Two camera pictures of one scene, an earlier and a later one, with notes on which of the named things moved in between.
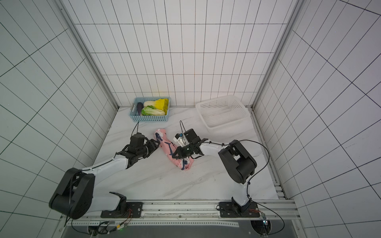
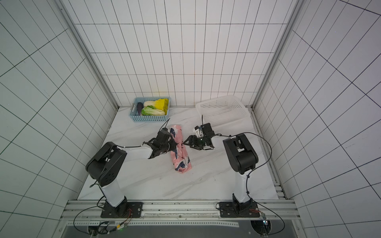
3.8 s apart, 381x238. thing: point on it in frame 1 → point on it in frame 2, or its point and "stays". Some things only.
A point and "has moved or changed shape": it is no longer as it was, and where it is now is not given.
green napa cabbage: (150, 110) stays
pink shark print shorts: (184, 163) has moved or changed shape
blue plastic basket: (149, 109) stays
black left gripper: (157, 143) → (173, 145)
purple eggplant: (140, 106) stays
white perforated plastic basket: (222, 111) stays
